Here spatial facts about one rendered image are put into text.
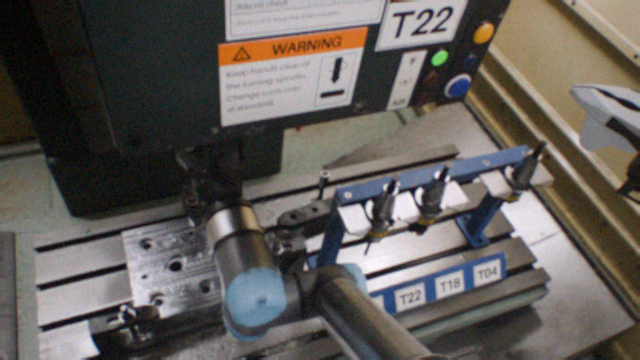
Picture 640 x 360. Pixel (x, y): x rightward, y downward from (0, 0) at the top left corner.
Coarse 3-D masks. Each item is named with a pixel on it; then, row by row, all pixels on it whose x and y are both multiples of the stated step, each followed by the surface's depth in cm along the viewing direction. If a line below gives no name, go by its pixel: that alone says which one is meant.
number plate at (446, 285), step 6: (444, 276) 118; (450, 276) 119; (456, 276) 119; (462, 276) 120; (438, 282) 118; (444, 282) 119; (450, 282) 119; (456, 282) 120; (462, 282) 120; (438, 288) 118; (444, 288) 119; (450, 288) 120; (456, 288) 120; (462, 288) 121; (438, 294) 119; (444, 294) 119; (450, 294) 120
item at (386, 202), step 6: (384, 192) 89; (396, 192) 89; (378, 198) 91; (384, 198) 89; (390, 198) 89; (396, 198) 90; (372, 204) 94; (378, 204) 91; (384, 204) 90; (390, 204) 90; (372, 210) 93; (378, 210) 92; (384, 210) 91; (390, 210) 91; (378, 216) 93; (384, 216) 92; (390, 216) 93
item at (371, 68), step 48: (96, 0) 39; (144, 0) 40; (192, 0) 41; (96, 48) 42; (144, 48) 43; (192, 48) 45; (432, 48) 57; (144, 96) 47; (192, 96) 49; (384, 96) 60; (144, 144) 52; (192, 144) 54
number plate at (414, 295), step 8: (408, 288) 115; (416, 288) 116; (424, 288) 117; (400, 296) 115; (408, 296) 116; (416, 296) 116; (424, 296) 117; (400, 304) 115; (408, 304) 116; (416, 304) 117
